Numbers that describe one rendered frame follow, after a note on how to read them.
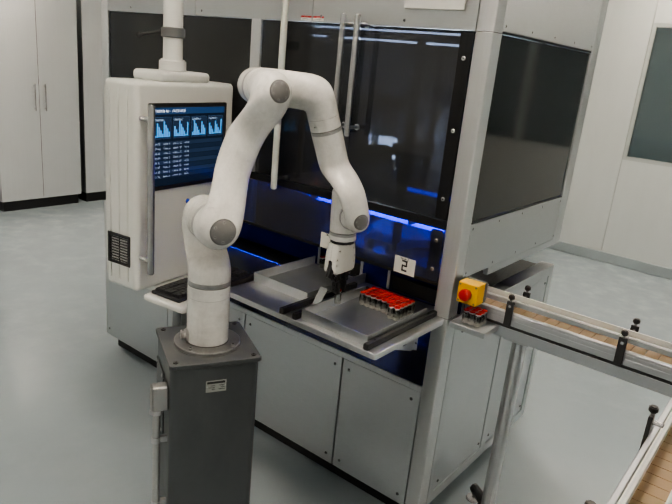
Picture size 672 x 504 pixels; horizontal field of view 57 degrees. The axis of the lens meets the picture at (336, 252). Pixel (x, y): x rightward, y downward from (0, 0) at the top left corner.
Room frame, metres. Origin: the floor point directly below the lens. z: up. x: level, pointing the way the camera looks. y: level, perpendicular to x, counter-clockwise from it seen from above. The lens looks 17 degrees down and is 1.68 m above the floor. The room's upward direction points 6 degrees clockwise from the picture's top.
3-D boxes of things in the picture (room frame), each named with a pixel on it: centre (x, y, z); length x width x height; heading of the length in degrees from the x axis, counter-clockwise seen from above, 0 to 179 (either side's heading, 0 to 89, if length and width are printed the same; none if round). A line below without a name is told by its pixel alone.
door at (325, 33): (2.40, 0.18, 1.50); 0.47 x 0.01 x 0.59; 53
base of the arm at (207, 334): (1.66, 0.35, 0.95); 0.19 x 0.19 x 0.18
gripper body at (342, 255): (1.86, -0.02, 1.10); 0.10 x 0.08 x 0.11; 141
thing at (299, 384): (2.97, 0.12, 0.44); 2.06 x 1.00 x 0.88; 53
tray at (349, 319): (1.90, -0.12, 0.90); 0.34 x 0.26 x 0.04; 143
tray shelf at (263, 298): (2.04, -0.01, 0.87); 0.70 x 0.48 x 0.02; 53
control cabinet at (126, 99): (2.38, 0.67, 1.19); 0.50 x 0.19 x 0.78; 150
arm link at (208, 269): (1.68, 0.37, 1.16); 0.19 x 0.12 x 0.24; 29
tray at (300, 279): (2.20, 0.08, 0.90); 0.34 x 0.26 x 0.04; 143
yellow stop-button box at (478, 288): (1.94, -0.46, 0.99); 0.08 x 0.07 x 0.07; 143
